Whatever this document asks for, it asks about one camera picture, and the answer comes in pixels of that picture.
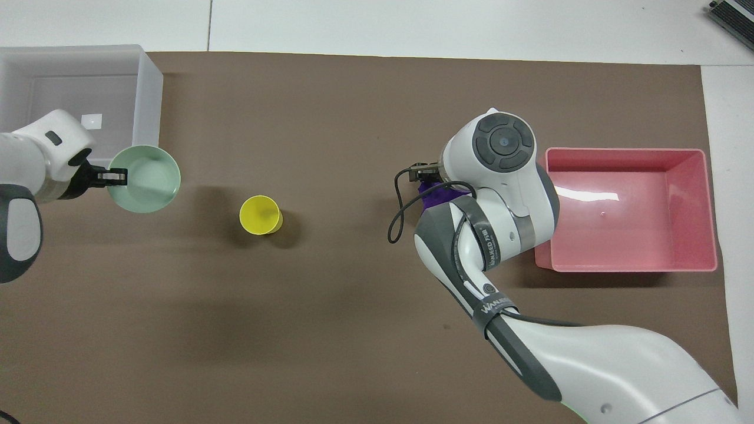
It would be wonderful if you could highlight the pink plastic bin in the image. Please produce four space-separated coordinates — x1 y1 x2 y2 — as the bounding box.
534 147 719 274

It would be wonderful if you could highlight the dark grooved object corner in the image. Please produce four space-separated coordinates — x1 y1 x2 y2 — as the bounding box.
706 0 754 35

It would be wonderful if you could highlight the translucent white plastic box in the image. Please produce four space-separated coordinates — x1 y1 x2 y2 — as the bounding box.
0 44 164 170

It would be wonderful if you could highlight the purple crumpled item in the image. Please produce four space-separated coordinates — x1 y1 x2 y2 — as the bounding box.
417 180 467 211

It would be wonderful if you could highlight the yellow cup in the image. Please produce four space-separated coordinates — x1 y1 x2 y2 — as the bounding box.
239 195 285 236

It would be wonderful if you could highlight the black cable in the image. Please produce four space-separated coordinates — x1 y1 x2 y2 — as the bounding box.
387 163 477 244

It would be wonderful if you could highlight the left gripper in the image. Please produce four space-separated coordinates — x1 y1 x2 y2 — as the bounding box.
65 148 101 200

